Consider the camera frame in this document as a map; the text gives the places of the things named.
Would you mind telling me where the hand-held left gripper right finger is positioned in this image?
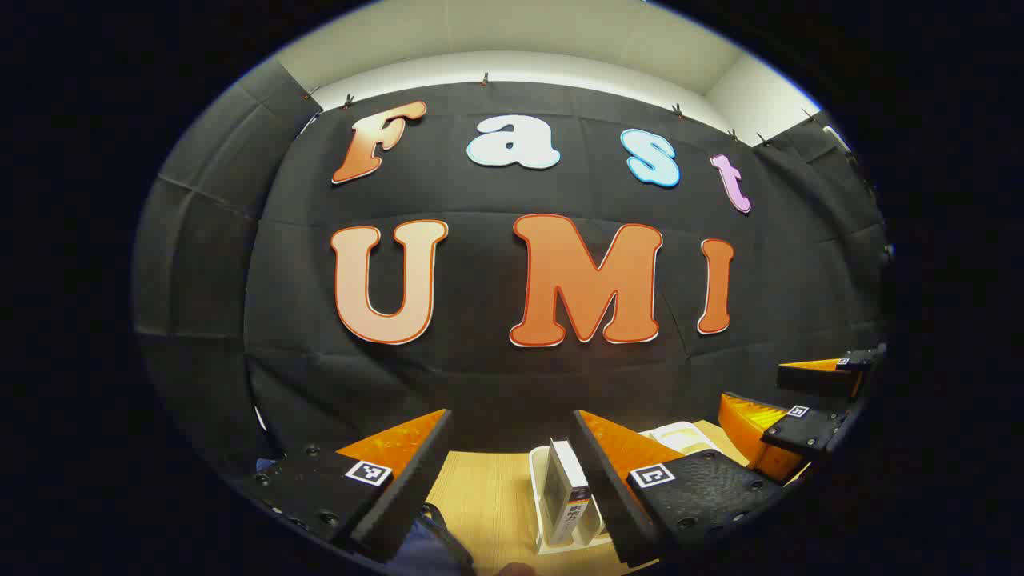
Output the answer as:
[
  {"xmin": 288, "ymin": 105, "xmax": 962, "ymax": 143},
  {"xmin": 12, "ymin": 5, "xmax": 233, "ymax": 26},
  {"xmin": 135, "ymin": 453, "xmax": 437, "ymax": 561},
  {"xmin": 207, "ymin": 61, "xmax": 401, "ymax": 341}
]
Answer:
[{"xmin": 570, "ymin": 410, "xmax": 789, "ymax": 570}]

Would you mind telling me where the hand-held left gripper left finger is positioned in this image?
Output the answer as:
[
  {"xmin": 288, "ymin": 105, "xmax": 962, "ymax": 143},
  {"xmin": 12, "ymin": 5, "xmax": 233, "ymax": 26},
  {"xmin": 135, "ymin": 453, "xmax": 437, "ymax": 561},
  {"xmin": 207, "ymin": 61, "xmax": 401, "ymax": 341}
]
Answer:
[{"xmin": 232, "ymin": 408, "xmax": 455, "ymax": 565}]

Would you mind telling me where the thick white book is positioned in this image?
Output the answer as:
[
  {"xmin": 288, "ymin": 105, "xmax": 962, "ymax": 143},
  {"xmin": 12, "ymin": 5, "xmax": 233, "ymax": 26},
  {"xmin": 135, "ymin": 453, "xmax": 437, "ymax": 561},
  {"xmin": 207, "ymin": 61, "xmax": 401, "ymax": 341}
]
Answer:
[{"xmin": 544, "ymin": 438, "xmax": 602, "ymax": 549}]

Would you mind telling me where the blue schoolbag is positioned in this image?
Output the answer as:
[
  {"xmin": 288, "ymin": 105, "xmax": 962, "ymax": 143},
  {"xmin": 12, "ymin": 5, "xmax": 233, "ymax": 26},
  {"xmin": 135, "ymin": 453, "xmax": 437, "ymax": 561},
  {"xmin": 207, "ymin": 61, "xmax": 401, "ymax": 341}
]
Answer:
[{"xmin": 256, "ymin": 458, "xmax": 474, "ymax": 576}]

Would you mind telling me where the white bookshelf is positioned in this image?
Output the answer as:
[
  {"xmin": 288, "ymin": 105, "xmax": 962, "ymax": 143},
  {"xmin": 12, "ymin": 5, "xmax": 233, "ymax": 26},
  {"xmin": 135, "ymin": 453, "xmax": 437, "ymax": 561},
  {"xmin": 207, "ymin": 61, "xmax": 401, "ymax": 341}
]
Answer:
[{"xmin": 528, "ymin": 422, "xmax": 749, "ymax": 557}]

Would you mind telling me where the black backdrop cloth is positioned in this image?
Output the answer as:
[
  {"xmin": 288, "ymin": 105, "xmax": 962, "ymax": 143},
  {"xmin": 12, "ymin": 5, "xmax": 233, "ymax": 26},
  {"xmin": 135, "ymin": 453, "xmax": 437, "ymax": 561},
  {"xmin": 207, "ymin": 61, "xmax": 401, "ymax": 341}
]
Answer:
[{"xmin": 132, "ymin": 60, "xmax": 889, "ymax": 481}]

